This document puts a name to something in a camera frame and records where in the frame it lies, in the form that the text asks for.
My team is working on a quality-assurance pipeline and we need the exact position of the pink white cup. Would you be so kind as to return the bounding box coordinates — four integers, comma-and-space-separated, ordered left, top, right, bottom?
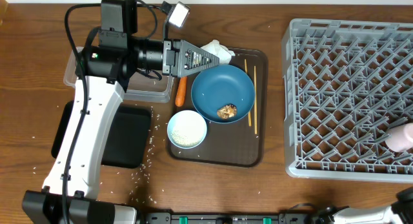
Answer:
385, 123, 413, 152

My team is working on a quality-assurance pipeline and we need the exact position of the dark blue plate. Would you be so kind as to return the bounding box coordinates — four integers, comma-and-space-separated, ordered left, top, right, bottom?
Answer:
191, 65, 254, 124

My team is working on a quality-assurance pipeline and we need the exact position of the brown serving tray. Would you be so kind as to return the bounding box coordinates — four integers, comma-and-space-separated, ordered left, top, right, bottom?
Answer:
167, 48, 268, 167

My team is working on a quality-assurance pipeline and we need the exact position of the clear plastic bin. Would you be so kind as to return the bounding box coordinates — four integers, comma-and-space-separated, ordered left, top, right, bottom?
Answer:
63, 52, 174, 103

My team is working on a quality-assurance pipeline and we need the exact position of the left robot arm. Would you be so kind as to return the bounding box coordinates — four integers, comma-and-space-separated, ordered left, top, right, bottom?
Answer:
22, 0, 219, 223

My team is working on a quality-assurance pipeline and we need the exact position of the grey dishwasher rack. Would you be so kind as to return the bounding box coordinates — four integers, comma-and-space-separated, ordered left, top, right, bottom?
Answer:
282, 19, 412, 183

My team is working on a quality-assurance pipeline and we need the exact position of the right wooden chopstick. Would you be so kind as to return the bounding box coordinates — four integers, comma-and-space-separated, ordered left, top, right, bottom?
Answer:
254, 65, 258, 135

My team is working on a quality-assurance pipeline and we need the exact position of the white napkin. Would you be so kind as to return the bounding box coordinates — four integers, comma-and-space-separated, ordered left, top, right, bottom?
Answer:
201, 39, 235, 65

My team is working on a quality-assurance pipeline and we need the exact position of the brown food scrap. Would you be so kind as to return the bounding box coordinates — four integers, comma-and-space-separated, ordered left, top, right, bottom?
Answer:
217, 104, 237, 119

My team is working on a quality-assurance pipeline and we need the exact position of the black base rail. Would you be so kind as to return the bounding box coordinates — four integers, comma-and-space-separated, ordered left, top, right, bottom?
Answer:
136, 212, 312, 224

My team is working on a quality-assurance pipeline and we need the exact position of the wooden chopstick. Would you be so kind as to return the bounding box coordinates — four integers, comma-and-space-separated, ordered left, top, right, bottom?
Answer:
254, 65, 258, 135
244, 59, 252, 127

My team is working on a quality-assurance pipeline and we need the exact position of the orange carrot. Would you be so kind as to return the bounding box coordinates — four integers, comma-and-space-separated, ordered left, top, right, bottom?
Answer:
175, 77, 187, 107

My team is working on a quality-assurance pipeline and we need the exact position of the left wooden chopstick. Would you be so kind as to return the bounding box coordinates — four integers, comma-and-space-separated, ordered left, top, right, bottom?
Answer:
244, 59, 252, 127

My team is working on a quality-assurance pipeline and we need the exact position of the black waste tray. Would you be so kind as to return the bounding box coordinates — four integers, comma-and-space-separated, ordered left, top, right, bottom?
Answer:
50, 100, 152, 169

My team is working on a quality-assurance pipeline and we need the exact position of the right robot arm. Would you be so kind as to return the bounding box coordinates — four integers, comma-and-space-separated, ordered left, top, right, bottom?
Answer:
311, 187, 412, 224

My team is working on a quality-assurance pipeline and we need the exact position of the light blue rice bowl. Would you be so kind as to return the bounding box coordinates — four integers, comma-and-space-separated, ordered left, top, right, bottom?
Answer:
167, 110, 207, 149

